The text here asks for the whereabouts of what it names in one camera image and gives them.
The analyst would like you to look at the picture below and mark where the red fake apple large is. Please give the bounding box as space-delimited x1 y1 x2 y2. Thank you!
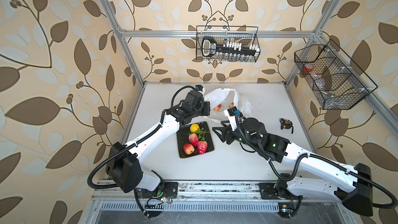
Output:
183 144 195 155

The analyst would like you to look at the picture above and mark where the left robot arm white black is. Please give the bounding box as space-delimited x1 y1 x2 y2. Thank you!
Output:
87 85 210 193

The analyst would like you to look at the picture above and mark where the small yellow fake lemon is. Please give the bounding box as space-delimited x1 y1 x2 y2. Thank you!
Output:
190 124 200 133

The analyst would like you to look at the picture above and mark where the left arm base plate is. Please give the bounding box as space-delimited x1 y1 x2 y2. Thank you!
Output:
137 181 179 200

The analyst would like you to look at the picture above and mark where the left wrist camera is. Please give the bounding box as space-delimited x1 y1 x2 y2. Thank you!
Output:
195 85 204 93

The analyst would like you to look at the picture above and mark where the black wire basket right wall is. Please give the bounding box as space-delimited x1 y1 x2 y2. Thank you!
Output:
294 39 378 110

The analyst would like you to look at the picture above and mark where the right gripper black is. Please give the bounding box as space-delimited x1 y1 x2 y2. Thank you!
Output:
212 119 259 151

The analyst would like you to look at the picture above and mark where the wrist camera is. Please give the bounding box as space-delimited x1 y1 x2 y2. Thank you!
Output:
195 85 204 93
227 106 243 124

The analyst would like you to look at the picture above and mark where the white plastic bag lemon print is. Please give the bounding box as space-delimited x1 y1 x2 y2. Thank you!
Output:
204 88 252 123

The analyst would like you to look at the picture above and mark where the red capped clear bottle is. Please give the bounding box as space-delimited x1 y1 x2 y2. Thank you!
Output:
302 63 321 80

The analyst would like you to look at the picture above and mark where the black wire basket back wall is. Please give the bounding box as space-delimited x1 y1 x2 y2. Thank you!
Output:
195 25 261 63

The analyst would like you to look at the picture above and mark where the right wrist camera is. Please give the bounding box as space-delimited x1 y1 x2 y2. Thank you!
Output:
227 106 243 124

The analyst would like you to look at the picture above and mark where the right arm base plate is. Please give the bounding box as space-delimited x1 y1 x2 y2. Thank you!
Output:
258 181 300 201

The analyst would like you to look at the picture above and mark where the black wire basket wall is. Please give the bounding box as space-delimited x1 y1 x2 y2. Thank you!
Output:
195 25 261 63
294 39 378 110

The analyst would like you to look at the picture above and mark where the black socket tool set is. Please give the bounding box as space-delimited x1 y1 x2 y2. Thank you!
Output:
199 36 260 59

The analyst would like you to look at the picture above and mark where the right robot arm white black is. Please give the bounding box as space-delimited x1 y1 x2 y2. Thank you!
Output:
212 107 398 217

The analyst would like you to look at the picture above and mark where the black square tray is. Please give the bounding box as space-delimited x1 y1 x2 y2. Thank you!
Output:
176 121 215 159

